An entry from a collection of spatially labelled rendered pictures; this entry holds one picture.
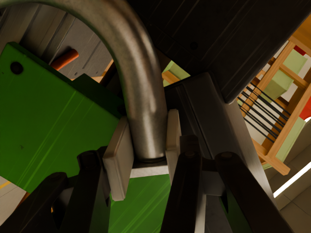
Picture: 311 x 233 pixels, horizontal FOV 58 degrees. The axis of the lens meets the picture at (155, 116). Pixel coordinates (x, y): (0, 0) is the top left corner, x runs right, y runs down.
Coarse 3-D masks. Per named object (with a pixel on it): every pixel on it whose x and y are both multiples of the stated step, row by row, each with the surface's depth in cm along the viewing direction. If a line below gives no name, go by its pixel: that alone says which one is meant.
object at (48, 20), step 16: (16, 16) 23; (32, 16) 22; (48, 16) 23; (64, 16) 22; (0, 32) 24; (16, 32) 23; (32, 32) 23; (48, 32) 23; (64, 32) 23; (0, 48) 24; (32, 48) 24; (48, 48) 24; (48, 64) 24
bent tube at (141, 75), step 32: (0, 0) 18; (32, 0) 18; (64, 0) 17; (96, 0) 17; (96, 32) 18; (128, 32) 18; (128, 64) 18; (128, 96) 19; (160, 96) 19; (160, 128) 20; (160, 160) 20
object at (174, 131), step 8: (168, 112) 21; (176, 112) 21; (168, 120) 20; (176, 120) 19; (168, 128) 18; (176, 128) 18; (168, 136) 17; (176, 136) 17; (168, 144) 16; (176, 144) 16; (168, 152) 15; (176, 152) 15; (168, 160) 15; (176, 160) 15; (168, 168) 16
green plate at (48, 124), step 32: (0, 64) 22; (32, 64) 22; (0, 96) 23; (32, 96) 23; (64, 96) 23; (96, 96) 27; (0, 128) 24; (32, 128) 24; (64, 128) 24; (96, 128) 24; (0, 160) 25; (32, 160) 25; (64, 160) 25; (128, 192) 26; (160, 192) 25; (128, 224) 27; (160, 224) 27
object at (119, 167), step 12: (120, 120) 21; (120, 132) 19; (120, 144) 17; (132, 144) 21; (108, 156) 16; (120, 156) 17; (132, 156) 21; (108, 168) 16; (120, 168) 16; (120, 180) 16; (120, 192) 16
